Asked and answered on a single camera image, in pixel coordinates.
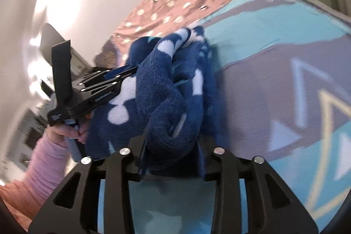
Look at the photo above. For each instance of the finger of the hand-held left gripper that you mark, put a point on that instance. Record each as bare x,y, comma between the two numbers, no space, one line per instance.
104,87
118,71

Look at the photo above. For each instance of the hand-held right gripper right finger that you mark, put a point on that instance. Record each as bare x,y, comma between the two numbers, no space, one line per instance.
201,160

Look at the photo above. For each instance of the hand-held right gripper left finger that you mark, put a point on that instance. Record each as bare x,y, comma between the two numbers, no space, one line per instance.
116,165

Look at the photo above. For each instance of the navy star-print fleece garment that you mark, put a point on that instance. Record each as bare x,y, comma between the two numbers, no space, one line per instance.
161,102

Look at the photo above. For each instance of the person's left forearm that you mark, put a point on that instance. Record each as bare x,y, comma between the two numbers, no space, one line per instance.
41,165

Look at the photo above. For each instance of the person's left hand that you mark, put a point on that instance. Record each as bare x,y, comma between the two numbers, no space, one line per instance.
59,134

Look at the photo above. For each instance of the brown fluffy toy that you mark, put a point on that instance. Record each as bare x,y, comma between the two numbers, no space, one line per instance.
107,54

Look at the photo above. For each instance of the dark grey object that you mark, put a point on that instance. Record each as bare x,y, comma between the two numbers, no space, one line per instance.
50,36

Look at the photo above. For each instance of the salmon pink cloth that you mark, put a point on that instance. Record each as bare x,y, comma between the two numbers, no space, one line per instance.
15,209

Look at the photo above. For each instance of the light blue and grey blanket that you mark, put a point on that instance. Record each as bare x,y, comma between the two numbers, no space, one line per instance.
274,58

